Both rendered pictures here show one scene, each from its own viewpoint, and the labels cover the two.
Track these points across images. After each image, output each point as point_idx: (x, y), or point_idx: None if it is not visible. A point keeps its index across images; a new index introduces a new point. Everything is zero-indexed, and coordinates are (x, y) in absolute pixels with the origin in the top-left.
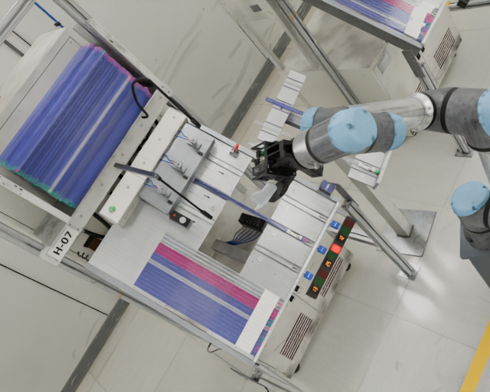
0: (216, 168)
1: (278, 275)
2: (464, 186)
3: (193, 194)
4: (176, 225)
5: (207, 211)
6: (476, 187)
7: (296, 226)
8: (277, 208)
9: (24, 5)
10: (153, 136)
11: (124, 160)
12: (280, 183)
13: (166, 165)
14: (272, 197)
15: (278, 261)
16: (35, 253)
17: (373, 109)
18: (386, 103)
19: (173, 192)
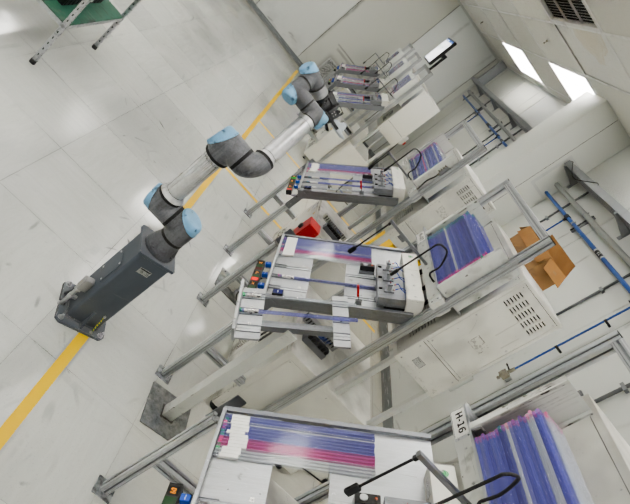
0: (364, 296)
1: (287, 262)
2: (195, 226)
3: (369, 283)
4: None
5: (353, 278)
6: (190, 219)
7: (288, 281)
8: (307, 286)
9: (539, 230)
10: (419, 286)
11: (424, 268)
12: None
13: (398, 280)
14: None
15: (291, 266)
16: None
17: (295, 123)
18: (288, 133)
19: (381, 270)
